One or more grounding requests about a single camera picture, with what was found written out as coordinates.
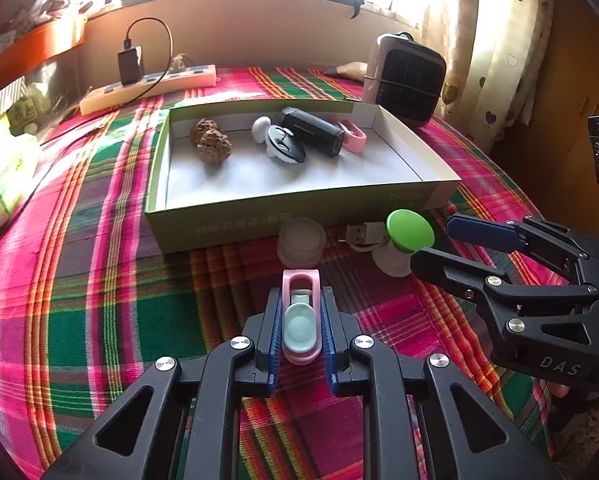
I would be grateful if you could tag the wooden cabinet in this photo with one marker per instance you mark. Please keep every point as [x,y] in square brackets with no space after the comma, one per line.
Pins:
[569,60]

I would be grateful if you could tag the white egg-shaped object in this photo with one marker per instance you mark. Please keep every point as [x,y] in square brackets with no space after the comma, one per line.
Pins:
[260,127]

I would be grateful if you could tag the person's right hand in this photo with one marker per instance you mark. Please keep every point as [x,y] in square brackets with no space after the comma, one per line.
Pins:
[559,390]

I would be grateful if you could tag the translucent white jar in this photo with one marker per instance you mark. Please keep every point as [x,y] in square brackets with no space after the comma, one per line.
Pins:
[302,242]

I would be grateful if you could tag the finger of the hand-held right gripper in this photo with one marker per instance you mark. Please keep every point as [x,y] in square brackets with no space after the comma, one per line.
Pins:
[479,230]
[454,270]

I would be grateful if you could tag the black rectangular device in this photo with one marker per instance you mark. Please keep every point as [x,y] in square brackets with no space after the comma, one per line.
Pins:
[312,132]

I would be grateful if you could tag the black charger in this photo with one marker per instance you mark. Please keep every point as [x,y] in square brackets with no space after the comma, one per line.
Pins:
[130,65]

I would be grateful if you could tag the orange tray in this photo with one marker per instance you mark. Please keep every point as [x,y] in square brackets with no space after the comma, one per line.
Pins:
[44,40]

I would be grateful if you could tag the green and grey cardboard box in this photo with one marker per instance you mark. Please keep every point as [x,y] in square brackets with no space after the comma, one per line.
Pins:
[304,180]

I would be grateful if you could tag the pink plastic clip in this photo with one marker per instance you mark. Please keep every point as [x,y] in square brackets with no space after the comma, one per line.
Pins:
[354,140]

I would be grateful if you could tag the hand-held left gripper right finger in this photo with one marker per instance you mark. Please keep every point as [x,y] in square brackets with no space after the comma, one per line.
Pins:
[329,345]

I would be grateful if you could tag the white plastic bag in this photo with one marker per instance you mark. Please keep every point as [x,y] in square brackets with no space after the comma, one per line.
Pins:
[44,0]

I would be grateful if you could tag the black window latch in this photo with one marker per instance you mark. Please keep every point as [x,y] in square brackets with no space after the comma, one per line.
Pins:
[358,5]

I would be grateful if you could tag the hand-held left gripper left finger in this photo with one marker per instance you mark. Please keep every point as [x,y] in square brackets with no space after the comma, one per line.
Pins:
[274,340]

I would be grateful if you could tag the pink clip with teal pad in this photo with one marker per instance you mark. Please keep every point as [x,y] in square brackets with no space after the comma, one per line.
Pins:
[299,330]

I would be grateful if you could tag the heart print curtain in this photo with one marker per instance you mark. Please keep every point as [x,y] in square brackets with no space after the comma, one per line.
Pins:
[499,35]

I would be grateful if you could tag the clear plastic container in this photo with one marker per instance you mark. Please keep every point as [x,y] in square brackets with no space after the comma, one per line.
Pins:
[54,80]

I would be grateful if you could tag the small green printed box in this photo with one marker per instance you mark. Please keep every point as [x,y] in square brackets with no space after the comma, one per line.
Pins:
[22,110]

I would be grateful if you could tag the grey fan heater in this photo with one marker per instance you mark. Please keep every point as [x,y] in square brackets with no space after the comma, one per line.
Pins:
[407,82]

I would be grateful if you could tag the cream power strip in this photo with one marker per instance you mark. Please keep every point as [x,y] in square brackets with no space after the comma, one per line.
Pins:
[149,85]

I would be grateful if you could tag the plaid tablecloth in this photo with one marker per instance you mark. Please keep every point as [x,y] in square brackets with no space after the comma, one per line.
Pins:
[104,260]

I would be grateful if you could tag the white plug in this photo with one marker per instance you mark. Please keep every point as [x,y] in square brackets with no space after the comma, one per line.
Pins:
[179,62]

